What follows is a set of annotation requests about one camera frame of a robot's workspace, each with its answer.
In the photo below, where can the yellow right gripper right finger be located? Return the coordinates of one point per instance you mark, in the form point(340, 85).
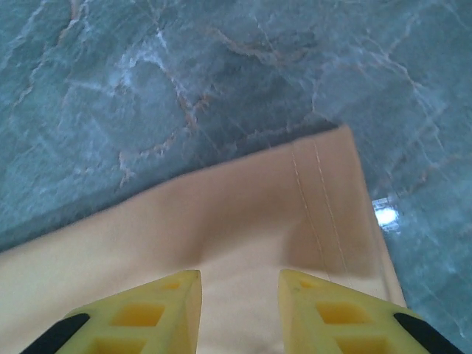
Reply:
point(332, 321)

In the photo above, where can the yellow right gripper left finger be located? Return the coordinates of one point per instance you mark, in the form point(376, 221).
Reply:
point(147, 317)

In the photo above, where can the orange printed t-shirt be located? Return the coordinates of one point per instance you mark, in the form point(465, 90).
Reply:
point(239, 221)

